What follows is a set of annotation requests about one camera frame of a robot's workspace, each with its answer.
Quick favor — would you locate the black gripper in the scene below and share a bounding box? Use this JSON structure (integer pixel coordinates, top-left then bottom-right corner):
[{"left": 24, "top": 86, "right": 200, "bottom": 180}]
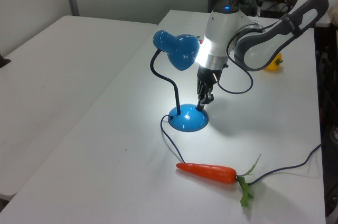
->
[{"left": 196, "top": 65, "right": 223, "bottom": 111}]

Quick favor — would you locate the blue gooseneck desk lamp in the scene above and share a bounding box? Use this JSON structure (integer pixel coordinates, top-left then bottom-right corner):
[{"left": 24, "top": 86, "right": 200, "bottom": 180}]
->
[{"left": 150, "top": 30, "right": 209, "bottom": 133}]

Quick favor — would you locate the orange toy carrot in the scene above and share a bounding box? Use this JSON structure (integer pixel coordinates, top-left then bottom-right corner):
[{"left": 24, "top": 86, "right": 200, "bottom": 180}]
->
[{"left": 175, "top": 153, "right": 262, "bottom": 208}]

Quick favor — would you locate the yellow toy bell pepper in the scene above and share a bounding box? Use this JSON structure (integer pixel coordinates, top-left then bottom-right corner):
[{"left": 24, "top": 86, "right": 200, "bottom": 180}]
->
[{"left": 265, "top": 52, "right": 284, "bottom": 72}]

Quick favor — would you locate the white side table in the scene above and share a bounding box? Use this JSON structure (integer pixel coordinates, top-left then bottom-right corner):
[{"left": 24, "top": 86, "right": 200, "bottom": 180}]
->
[{"left": 0, "top": 15, "right": 158, "bottom": 201}]

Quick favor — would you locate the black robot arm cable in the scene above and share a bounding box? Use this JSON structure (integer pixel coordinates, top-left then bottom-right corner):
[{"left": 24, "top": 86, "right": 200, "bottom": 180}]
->
[{"left": 216, "top": 33, "right": 255, "bottom": 95}]

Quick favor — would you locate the dark lamp power cable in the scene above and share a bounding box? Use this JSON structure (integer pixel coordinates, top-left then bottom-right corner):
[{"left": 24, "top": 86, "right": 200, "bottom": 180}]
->
[{"left": 160, "top": 114, "right": 322, "bottom": 185}]

